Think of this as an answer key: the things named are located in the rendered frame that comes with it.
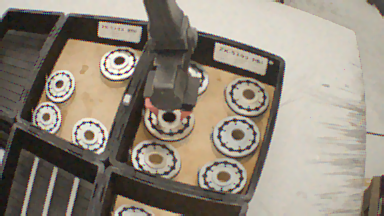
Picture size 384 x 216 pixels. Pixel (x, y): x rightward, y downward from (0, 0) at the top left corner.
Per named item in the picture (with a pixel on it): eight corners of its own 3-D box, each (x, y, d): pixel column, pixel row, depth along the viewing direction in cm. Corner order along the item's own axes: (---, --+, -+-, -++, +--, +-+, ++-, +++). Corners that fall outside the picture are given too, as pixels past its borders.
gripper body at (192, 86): (195, 110, 137) (198, 85, 131) (142, 101, 137) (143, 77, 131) (200, 83, 141) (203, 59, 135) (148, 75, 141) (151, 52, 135)
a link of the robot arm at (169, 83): (196, 23, 124) (151, 23, 125) (187, 67, 117) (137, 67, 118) (202, 63, 133) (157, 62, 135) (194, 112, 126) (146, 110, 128)
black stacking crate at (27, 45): (8, 29, 167) (7, 8, 158) (64, 38, 165) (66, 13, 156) (-33, 115, 144) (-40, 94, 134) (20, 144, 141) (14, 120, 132)
